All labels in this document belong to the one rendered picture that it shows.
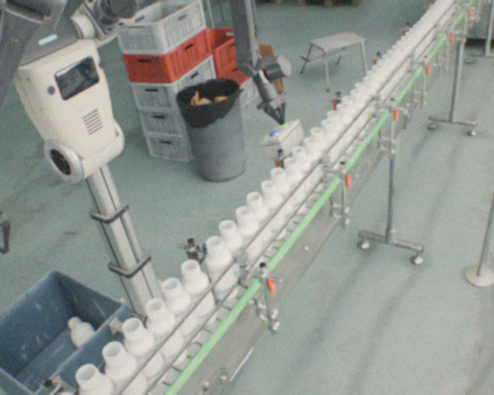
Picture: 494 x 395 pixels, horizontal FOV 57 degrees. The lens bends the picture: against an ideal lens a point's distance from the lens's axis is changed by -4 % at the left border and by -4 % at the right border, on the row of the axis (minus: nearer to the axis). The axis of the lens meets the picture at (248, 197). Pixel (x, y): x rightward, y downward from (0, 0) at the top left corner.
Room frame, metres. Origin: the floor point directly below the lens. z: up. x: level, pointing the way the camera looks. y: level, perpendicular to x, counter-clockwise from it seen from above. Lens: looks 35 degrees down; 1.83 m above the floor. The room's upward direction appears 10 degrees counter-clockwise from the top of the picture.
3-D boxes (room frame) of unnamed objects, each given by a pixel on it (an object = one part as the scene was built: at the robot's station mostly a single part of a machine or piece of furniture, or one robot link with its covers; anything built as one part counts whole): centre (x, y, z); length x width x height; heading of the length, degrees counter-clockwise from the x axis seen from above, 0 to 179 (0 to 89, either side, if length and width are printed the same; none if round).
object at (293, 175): (1.08, -0.13, 1.08); 0.06 x 0.06 x 0.17
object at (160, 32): (3.56, 0.42, 1.00); 0.61 x 0.41 x 0.22; 149
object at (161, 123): (3.56, 0.42, 0.33); 0.61 x 0.41 x 0.22; 148
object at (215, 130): (3.02, 0.15, 0.32); 0.45 x 0.45 x 0.64
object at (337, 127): (1.32, -0.31, 1.08); 0.06 x 0.06 x 0.17
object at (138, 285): (1.35, 0.49, 0.49); 0.13 x 0.13 x 0.40; 52
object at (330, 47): (4.46, -1.06, 0.21); 0.61 x 0.47 x 0.41; 15
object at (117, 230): (1.35, 0.49, 0.74); 0.11 x 0.11 x 0.40; 52
